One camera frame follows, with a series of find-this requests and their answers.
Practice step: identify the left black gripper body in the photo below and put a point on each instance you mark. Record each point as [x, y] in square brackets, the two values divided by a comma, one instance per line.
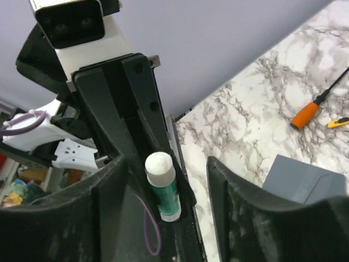
[118, 102]

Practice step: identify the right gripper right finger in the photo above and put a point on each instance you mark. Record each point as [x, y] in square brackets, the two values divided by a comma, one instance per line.
[252, 224]

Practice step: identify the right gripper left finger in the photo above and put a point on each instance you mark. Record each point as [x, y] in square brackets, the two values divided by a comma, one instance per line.
[78, 223]

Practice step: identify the green white glue stick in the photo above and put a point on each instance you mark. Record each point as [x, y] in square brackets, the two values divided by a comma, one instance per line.
[161, 175]

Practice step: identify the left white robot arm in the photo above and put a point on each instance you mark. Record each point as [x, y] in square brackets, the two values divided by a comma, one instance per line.
[52, 135]

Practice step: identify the yellow utility knife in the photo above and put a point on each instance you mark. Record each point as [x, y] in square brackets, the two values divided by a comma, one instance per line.
[338, 123]

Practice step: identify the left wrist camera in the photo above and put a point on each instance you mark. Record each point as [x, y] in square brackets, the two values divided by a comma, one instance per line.
[82, 33]

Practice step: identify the orange handled screwdriver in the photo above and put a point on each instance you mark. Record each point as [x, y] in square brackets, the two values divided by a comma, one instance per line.
[303, 117]

